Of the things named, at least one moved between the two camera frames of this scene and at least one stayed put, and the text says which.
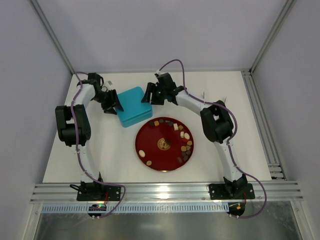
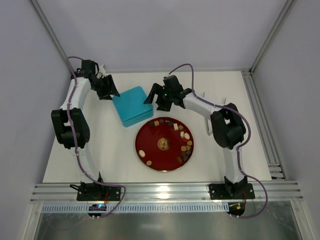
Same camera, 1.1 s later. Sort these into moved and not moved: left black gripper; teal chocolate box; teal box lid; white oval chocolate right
Moved: left black gripper
Not moved: teal chocolate box; white oval chocolate right; teal box lid
